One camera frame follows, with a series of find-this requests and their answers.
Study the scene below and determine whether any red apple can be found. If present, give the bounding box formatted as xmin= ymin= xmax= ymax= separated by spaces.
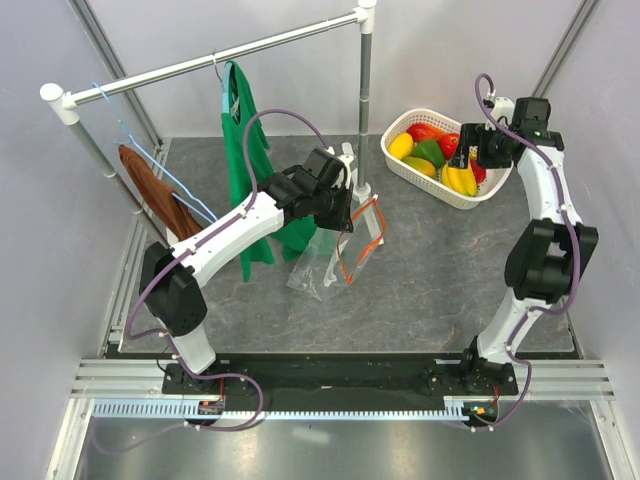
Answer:
xmin=437 ymin=133 xmax=459 ymax=160

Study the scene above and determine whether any yellow green mango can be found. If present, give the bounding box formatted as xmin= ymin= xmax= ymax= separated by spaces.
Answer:
xmin=402 ymin=156 xmax=437 ymax=179

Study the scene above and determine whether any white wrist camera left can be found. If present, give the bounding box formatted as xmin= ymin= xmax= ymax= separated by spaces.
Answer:
xmin=334 ymin=154 xmax=358 ymax=188

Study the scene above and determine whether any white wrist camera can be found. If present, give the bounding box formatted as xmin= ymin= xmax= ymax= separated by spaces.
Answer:
xmin=483 ymin=95 xmax=515 ymax=127
xmin=334 ymin=154 xmax=358 ymax=188

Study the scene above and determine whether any clear zip top bag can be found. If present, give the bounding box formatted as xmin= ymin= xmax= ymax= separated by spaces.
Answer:
xmin=286 ymin=194 xmax=386 ymax=302

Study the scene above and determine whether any green bell pepper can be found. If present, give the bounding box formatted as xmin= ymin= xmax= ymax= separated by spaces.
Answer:
xmin=411 ymin=140 xmax=446 ymax=170

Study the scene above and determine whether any aluminium frame rail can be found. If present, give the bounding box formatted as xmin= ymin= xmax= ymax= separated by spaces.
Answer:
xmin=72 ymin=359 xmax=615 ymax=401

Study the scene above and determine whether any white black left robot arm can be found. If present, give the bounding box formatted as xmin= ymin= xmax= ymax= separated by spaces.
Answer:
xmin=140 ymin=143 xmax=357 ymax=393

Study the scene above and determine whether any slotted cable duct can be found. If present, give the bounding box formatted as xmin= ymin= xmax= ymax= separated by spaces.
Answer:
xmin=93 ymin=399 xmax=472 ymax=421

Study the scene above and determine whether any blue shirt hanger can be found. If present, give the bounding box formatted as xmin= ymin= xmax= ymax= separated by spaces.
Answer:
xmin=214 ymin=60 xmax=241 ymax=124

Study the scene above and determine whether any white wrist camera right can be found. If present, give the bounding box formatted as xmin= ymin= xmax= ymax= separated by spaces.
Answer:
xmin=483 ymin=95 xmax=515 ymax=127

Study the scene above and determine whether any green shirt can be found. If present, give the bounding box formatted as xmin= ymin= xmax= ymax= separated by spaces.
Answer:
xmin=221 ymin=62 xmax=316 ymax=261

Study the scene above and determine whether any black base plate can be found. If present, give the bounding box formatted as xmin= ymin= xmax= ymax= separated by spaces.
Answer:
xmin=162 ymin=352 xmax=519 ymax=414

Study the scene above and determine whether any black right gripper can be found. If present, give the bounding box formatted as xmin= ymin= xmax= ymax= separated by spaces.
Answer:
xmin=449 ymin=123 xmax=513 ymax=170

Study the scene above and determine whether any white plastic basket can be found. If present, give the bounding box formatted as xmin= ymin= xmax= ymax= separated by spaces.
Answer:
xmin=380 ymin=108 xmax=513 ymax=210

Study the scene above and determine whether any light blue hanger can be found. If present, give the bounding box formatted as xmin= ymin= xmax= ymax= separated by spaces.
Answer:
xmin=92 ymin=82 xmax=218 ymax=224

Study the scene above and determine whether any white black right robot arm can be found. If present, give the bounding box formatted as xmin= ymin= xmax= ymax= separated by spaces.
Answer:
xmin=447 ymin=93 xmax=599 ymax=394

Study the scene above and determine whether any red pomegranate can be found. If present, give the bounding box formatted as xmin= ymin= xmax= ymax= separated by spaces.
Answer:
xmin=472 ymin=166 xmax=486 ymax=185

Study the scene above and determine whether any yellow banana bunch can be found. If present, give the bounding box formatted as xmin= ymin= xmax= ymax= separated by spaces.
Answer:
xmin=440 ymin=164 xmax=478 ymax=197

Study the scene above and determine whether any white clothes rack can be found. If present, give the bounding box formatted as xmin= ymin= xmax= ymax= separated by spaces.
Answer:
xmin=39 ymin=1 xmax=377 ymax=245

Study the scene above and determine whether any yellow lemon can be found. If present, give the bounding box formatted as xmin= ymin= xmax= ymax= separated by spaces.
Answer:
xmin=387 ymin=132 xmax=414 ymax=160

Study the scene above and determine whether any brown towel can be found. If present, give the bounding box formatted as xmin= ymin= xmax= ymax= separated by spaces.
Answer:
xmin=118 ymin=145 xmax=203 ymax=241

